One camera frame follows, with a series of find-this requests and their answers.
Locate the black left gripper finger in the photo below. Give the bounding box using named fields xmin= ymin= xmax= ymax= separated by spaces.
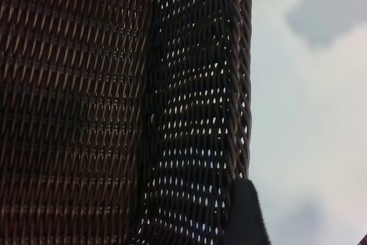
xmin=222 ymin=178 xmax=272 ymax=245

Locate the dark brown woven basket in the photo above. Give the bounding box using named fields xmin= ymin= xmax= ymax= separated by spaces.
xmin=0 ymin=0 xmax=253 ymax=245

